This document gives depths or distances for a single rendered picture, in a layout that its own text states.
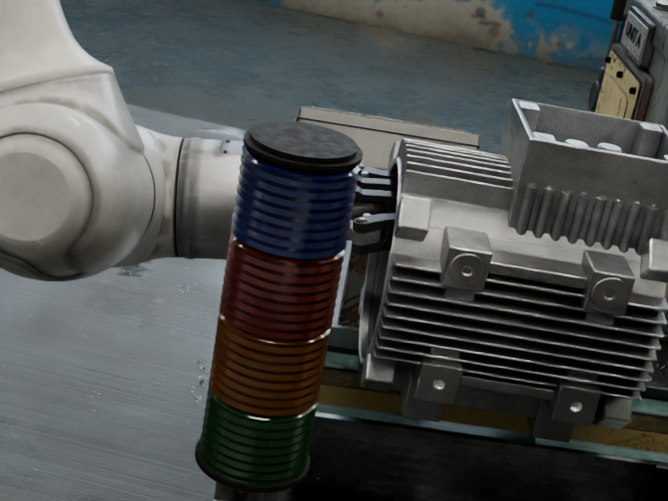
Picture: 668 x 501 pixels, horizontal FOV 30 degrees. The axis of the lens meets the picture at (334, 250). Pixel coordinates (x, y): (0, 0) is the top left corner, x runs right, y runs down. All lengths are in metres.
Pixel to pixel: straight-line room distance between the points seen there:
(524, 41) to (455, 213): 5.69
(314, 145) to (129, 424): 0.59
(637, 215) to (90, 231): 0.39
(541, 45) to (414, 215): 5.72
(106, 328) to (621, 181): 0.62
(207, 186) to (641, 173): 0.31
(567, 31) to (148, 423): 5.53
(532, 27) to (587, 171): 5.67
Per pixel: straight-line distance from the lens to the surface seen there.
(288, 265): 0.61
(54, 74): 0.76
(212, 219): 0.89
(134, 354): 1.27
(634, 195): 0.90
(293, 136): 0.62
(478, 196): 0.90
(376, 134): 1.15
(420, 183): 0.89
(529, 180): 0.88
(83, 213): 0.71
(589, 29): 6.55
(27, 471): 1.08
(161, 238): 0.91
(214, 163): 0.90
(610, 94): 1.61
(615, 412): 0.95
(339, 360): 1.06
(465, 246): 0.85
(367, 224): 0.87
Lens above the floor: 1.41
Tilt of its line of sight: 23 degrees down
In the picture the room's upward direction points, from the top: 10 degrees clockwise
